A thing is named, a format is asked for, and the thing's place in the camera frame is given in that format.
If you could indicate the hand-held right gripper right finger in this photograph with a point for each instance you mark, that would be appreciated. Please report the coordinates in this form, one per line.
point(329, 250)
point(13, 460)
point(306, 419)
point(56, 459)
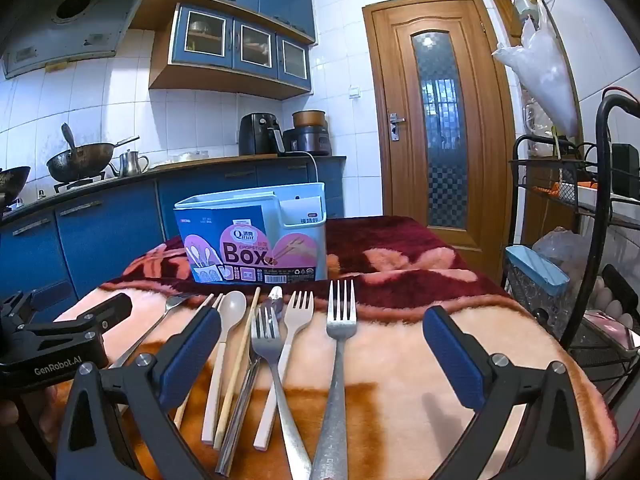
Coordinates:
point(452, 365)

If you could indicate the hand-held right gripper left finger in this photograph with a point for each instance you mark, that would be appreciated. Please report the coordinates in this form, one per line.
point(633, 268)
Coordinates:
point(192, 355)

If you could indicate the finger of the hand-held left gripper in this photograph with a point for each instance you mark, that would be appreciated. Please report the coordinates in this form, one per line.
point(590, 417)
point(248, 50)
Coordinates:
point(100, 312)
point(15, 307)

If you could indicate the wooden chopstick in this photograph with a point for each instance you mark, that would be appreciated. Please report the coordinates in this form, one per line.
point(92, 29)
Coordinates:
point(245, 340)
point(206, 301)
point(218, 300)

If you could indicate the metal spoon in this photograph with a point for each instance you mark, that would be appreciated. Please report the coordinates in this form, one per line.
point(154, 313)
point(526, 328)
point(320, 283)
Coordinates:
point(275, 294)
point(172, 302)

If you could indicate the small metal fork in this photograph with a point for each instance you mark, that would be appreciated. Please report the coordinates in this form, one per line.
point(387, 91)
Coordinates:
point(267, 340)

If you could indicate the beige plastic fork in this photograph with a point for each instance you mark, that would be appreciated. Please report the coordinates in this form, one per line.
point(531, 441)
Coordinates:
point(297, 317)

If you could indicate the large metal fork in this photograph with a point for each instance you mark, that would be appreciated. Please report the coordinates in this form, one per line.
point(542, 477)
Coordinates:
point(340, 330)

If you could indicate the light blue utensil box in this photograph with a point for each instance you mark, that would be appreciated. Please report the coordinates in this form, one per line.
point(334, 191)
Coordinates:
point(250, 240)

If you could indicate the red and pink printed blanket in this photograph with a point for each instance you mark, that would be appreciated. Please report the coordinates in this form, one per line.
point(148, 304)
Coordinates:
point(400, 400)

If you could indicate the blue base cabinets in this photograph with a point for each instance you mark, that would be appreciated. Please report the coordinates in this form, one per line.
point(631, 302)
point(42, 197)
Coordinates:
point(110, 240)

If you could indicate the dark wok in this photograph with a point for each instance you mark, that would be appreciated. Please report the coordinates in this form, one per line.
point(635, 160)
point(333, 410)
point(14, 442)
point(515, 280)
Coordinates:
point(12, 180)
point(85, 160)

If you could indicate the blue lidded container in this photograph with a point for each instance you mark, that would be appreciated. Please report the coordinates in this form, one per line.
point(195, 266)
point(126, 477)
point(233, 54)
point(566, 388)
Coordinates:
point(537, 267)

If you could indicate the gas stove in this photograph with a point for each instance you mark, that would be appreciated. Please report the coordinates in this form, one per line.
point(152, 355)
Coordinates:
point(80, 182)

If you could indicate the steel kettle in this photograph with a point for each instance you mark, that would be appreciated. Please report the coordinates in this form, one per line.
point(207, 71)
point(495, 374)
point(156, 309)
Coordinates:
point(131, 164)

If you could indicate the clear plastic bag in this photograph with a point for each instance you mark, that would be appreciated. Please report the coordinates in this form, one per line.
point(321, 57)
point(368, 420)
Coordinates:
point(565, 252)

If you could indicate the pile of eggs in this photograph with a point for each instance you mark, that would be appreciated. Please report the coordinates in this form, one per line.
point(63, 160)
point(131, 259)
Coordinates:
point(612, 305)

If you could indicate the metal ladle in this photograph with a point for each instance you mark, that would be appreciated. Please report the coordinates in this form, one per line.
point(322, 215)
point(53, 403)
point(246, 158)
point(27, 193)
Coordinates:
point(69, 135)

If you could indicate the wooden door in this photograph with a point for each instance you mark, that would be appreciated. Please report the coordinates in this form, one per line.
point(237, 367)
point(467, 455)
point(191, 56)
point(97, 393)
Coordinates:
point(385, 185)

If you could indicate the black air fryer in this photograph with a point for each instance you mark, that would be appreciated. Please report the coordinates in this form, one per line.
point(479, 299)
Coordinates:
point(255, 135)

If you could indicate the brown pot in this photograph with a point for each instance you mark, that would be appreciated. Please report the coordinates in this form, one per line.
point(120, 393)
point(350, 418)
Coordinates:
point(309, 119)

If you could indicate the grey range hood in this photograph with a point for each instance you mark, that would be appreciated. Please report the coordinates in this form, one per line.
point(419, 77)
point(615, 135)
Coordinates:
point(65, 35)

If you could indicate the white plastic bag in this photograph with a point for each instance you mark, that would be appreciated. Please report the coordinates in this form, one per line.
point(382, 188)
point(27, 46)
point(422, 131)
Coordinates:
point(545, 75)

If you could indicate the jar with red label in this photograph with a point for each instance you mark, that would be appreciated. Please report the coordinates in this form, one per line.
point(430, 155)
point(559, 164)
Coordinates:
point(525, 7)

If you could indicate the glass-door wall cabinet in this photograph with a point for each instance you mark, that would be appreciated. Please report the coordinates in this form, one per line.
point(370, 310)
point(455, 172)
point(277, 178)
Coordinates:
point(210, 75)

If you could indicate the white light switch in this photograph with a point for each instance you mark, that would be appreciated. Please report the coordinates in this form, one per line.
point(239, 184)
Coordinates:
point(354, 91)

